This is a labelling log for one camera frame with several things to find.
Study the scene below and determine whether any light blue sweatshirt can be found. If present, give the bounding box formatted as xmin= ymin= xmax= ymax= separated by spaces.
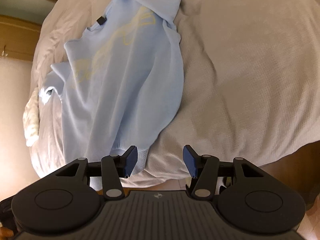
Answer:
xmin=40 ymin=0 xmax=184 ymax=174

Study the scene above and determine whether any wooden door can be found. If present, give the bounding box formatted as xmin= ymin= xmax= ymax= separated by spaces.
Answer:
xmin=1 ymin=0 xmax=57 ymax=61

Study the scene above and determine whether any cream folded cloth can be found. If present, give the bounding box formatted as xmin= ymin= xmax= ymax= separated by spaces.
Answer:
xmin=23 ymin=87 xmax=40 ymax=147

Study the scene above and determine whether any grey bed cover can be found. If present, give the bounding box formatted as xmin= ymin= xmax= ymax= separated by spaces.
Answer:
xmin=28 ymin=0 xmax=320 ymax=189

